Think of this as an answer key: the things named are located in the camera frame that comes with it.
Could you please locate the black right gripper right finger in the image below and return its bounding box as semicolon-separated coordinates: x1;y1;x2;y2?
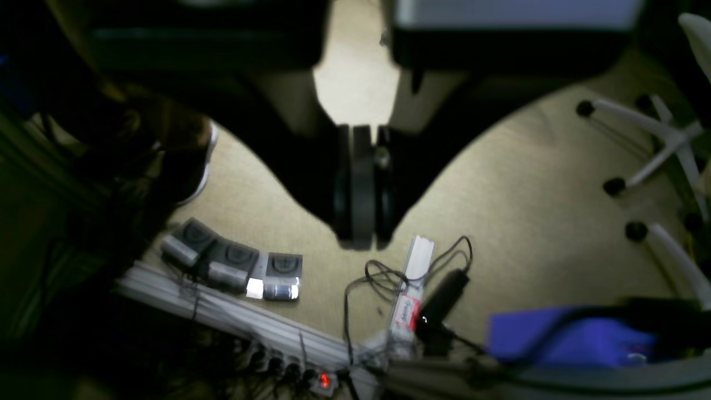
375;1;647;248

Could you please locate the grey foot pedal left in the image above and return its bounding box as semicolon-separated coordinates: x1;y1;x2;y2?
160;218;218;268

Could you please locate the grey foot pedal right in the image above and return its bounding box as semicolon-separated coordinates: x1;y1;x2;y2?
263;253;304;302

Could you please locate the black power adapter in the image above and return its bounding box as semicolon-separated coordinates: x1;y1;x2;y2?
415;270;470;342

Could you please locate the white tube with label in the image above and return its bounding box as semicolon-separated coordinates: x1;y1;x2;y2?
387;236;436;358

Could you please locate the white office chair base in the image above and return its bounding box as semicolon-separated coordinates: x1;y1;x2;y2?
575;13;710;311

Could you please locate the blue cloth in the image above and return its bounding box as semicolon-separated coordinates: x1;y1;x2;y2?
487;307;657;369

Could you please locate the dark shoe with white sole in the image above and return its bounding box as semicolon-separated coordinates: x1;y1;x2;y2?
152;114;219;207

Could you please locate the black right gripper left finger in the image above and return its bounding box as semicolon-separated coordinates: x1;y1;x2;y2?
47;1;354;246

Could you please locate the black power strip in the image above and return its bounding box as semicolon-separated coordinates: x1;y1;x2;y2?
238;342;341;399

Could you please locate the white shelf rail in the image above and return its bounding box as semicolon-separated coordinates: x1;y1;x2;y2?
116;262;381;399

